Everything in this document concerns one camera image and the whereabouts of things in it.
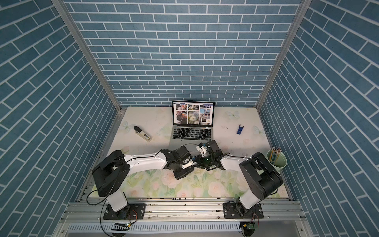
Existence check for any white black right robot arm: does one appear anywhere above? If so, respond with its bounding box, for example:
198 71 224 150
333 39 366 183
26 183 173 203
193 140 283 218

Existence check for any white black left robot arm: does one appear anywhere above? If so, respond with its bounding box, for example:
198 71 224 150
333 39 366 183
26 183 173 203
92 146 194 220

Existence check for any silver open laptop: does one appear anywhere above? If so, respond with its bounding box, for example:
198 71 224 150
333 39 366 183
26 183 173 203
169 100 215 150

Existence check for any floral table mat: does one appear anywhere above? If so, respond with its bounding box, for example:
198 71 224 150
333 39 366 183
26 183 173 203
110 107 270 198

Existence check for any blue plastic clip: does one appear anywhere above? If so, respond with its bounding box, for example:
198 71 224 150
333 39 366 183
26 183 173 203
236 125 244 135

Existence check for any grey black handheld remote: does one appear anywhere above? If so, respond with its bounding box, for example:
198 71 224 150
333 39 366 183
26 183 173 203
133 126 152 142

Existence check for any coloured pencils bundle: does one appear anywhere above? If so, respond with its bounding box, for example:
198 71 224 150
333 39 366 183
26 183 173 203
268 147 282 165

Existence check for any green pencil cup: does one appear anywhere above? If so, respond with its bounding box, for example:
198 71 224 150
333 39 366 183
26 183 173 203
266 150 287 171

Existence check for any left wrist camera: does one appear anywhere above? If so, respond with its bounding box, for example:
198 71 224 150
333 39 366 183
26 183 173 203
182 160 196 169

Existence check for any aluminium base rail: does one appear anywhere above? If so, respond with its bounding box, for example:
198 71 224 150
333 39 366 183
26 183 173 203
61 198 306 223

